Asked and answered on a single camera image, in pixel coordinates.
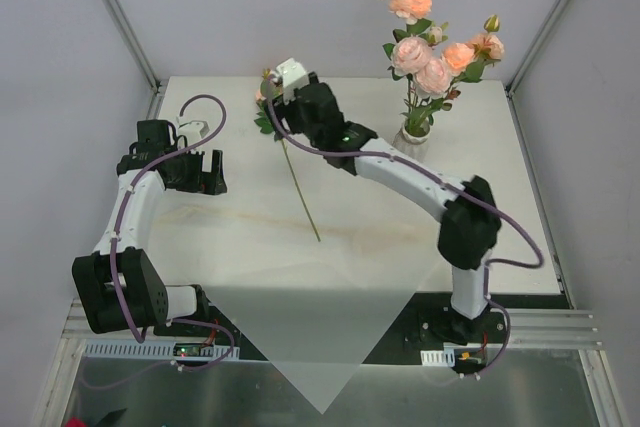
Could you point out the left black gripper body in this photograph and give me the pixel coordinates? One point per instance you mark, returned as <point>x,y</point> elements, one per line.
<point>198,173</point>

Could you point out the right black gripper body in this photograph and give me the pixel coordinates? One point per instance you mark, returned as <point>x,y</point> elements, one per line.
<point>288,110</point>

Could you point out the pale pink rose stem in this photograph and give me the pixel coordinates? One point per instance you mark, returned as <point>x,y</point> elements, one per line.
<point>408,54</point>

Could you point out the white wrapping paper sheet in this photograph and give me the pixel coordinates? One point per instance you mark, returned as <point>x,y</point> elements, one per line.
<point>316,310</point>

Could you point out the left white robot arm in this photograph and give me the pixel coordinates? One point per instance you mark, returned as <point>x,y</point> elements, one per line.
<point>118,286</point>

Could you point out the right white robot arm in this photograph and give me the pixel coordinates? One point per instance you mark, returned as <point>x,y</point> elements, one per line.
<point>465,210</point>

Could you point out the white ribbed ceramic vase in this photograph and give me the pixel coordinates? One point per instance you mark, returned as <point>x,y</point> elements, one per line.
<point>413,142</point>

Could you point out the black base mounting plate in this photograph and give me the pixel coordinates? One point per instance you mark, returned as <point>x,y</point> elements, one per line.
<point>424,324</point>

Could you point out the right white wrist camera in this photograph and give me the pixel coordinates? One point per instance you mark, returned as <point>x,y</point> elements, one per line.
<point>289,76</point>

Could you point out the left aluminium frame post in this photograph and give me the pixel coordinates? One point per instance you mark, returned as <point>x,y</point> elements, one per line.
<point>131,41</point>

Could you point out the aluminium frame post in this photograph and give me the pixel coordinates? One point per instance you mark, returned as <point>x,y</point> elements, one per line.
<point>131,41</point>
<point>542,34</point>

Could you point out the left white cable duct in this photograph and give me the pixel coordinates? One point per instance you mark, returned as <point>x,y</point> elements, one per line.
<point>158,350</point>

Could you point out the white cable duct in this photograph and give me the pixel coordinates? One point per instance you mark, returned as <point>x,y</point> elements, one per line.
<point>158,350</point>
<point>453,357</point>

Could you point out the right white cable duct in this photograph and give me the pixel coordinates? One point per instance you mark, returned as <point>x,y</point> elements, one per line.
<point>453,357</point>

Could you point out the right aluminium frame post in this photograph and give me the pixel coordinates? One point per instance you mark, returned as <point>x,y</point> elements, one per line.
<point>542,34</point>

